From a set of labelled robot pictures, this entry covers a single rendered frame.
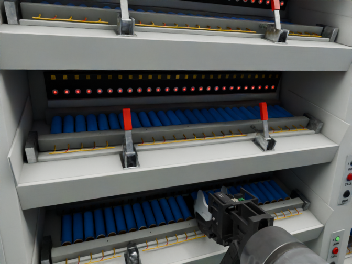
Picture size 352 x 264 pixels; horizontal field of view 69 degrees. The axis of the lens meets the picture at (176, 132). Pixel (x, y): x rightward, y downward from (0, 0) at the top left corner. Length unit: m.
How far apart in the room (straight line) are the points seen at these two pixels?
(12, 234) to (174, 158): 0.26
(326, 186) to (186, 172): 0.36
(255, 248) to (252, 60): 0.29
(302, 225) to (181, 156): 0.36
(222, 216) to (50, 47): 0.36
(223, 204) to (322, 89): 0.36
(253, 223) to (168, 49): 0.28
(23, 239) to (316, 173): 0.61
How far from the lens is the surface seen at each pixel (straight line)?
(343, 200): 0.73
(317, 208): 0.73
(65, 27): 0.42
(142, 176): 0.42
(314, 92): 0.69
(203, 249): 0.57
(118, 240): 0.53
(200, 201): 0.54
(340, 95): 0.65
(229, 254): 0.48
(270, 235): 0.40
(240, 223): 0.44
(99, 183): 0.42
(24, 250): 0.47
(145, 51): 0.39
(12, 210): 0.43
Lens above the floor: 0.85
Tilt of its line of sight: 15 degrees down
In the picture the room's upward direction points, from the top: 1 degrees clockwise
